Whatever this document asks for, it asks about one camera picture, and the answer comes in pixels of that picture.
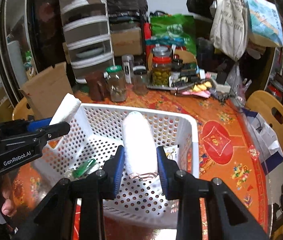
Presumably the green crinkly plastic bag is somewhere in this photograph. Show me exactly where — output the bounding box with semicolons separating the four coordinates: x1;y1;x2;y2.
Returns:
72;159;96;179

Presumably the white printed packet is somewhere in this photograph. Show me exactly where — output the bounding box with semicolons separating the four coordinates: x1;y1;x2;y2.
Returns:
164;145;179;162

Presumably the left wooden chair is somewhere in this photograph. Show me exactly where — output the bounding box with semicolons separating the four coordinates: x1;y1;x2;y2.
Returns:
12;98;35;120

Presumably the wooden chair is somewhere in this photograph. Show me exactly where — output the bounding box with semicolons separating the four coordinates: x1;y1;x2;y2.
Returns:
246;90;283;151
12;98;35;120

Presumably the white perforated plastic basket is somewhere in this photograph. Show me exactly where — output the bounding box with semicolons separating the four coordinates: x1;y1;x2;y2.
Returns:
33;103;199;229

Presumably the brown cardboard box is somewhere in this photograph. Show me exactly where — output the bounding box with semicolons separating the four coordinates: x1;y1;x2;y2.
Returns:
20;62;73;119

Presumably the brown plastic mug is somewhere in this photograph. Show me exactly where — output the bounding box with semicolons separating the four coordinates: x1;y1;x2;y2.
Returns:
86;71;109;101

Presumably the green lid glass jar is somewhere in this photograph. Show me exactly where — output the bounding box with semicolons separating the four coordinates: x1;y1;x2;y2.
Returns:
106;65;127;102

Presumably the black lid empty jar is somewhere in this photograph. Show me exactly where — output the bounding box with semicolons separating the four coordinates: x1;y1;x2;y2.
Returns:
133;66;148;95

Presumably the white blue paper bag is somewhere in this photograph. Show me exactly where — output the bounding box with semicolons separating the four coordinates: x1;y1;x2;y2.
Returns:
242;108;283;174

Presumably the red lid olive jar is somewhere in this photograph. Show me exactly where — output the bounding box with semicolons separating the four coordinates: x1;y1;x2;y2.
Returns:
152;46;172;87

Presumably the right wooden chair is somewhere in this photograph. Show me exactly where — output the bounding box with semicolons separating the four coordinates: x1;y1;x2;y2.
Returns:
246;90;283;151

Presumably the white stacked drawer tower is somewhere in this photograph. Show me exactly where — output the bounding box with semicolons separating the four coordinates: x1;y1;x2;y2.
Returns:
59;0;114;83

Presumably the green shopping bag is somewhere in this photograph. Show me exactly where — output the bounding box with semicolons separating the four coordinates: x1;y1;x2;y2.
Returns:
150;14;197;56

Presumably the black plastic covered box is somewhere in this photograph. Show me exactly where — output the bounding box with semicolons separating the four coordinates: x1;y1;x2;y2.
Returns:
107;0;148;22

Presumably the beige canvas tote bag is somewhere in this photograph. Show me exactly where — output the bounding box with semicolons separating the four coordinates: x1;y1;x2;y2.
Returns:
210;0;248;62

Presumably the blue illustrated paper bag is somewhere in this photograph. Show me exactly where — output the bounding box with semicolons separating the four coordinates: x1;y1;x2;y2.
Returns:
244;0;283;47

